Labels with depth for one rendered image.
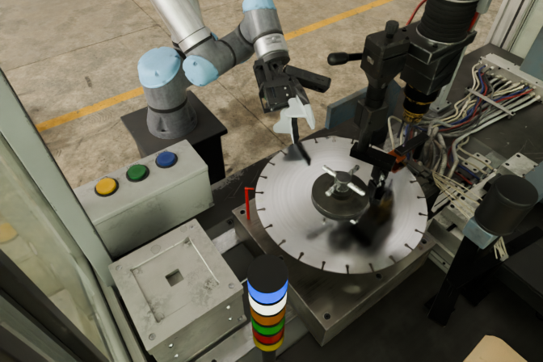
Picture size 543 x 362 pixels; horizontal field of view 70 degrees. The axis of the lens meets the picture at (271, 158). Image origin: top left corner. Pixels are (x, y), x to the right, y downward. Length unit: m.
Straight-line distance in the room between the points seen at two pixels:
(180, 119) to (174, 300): 0.60
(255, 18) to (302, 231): 0.49
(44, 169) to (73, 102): 2.18
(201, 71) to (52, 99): 2.06
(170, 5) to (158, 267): 0.55
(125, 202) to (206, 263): 0.23
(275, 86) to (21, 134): 0.50
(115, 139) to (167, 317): 1.80
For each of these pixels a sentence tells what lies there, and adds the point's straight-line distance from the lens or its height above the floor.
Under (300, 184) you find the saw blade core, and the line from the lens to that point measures 0.78.
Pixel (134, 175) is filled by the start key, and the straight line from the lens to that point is 0.90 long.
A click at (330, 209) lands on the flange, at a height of 0.96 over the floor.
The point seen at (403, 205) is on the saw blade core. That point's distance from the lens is 0.79.
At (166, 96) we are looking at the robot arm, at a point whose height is 0.89.
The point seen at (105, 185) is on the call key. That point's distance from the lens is 0.90.
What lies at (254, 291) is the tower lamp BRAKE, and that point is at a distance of 0.44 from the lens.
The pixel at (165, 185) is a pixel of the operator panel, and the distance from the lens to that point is 0.88.
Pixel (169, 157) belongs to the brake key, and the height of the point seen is 0.91.
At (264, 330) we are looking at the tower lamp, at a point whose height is 1.05.
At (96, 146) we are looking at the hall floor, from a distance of 2.42.
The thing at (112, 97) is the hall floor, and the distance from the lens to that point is 2.75.
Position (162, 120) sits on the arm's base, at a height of 0.80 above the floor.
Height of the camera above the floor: 1.55
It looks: 46 degrees down
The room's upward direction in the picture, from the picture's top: straight up
